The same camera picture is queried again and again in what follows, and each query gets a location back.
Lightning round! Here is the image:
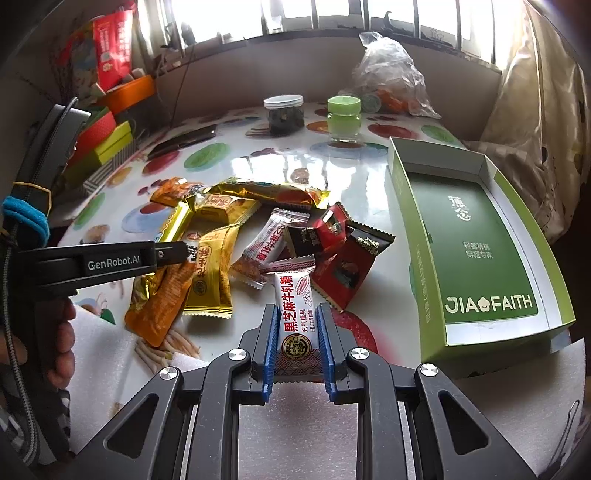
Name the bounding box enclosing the white sesame nougat candy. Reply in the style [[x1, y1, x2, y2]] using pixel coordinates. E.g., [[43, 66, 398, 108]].
[[262, 255, 322, 382]]

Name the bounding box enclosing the yellow gold candy packet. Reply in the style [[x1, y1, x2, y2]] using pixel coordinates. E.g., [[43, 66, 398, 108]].
[[183, 224, 239, 319]]

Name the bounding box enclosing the orange spicy snack pouch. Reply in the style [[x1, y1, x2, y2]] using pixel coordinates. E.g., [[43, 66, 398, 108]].
[[124, 260, 197, 347]]

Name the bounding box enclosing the long gold snack bar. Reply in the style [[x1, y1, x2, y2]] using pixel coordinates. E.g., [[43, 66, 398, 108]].
[[205, 177, 329, 210]]

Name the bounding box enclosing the person's left hand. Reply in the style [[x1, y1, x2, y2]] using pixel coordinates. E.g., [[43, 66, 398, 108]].
[[1, 297, 76, 394]]

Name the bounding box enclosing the red dark candy packet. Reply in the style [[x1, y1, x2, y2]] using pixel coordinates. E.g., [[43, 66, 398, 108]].
[[311, 221, 396, 311]]

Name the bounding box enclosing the striped black white box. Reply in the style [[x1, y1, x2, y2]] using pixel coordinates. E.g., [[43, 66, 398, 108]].
[[82, 136, 137, 196]]

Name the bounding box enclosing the white red nougat candy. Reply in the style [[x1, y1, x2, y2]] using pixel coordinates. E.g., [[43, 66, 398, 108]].
[[229, 208, 310, 290]]

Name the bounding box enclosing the red folded candy packet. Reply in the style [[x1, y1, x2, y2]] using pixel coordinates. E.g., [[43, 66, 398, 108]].
[[283, 201, 352, 259]]

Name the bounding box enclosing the orange small snack packet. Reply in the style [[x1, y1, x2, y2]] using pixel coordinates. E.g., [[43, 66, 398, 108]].
[[150, 177, 204, 207]]

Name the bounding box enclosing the small gold candy packet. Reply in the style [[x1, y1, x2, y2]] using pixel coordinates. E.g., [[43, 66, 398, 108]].
[[186, 194, 260, 225]]

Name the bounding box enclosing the yellow green box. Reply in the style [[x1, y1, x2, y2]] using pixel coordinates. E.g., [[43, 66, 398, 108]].
[[62, 120, 136, 186]]

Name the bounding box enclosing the red woven box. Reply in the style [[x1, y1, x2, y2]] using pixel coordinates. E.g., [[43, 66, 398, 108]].
[[70, 108, 116, 163]]

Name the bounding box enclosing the green Jia Faith box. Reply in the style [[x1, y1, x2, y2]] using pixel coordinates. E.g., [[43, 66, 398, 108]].
[[389, 138, 575, 361]]

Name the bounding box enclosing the orange box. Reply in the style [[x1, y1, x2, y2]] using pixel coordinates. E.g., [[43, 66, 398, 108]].
[[95, 75, 156, 116]]

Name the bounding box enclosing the black smartphone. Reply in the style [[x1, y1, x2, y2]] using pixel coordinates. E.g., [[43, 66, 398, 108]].
[[147, 124, 217, 160]]

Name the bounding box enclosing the green lidded glass jar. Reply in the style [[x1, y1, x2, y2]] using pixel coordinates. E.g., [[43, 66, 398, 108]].
[[327, 95, 362, 143]]

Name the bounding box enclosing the dark jar white lid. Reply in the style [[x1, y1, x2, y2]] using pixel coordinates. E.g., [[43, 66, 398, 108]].
[[263, 94, 304, 135]]

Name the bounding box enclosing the red paper bag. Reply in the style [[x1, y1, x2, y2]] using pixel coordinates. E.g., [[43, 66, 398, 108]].
[[92, 8, 134, 91]]

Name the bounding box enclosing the clear plastic bag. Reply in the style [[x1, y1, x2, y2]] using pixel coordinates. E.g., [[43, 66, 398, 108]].
[[339, 31, 441, 119]]

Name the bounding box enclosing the beige patterned curtain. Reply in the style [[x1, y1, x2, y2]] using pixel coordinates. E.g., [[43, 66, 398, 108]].
[[469, 2, 590, 243]]

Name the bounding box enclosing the black power cable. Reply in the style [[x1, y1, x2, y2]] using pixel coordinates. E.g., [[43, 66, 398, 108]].
[[169, 27, 198, 130]]

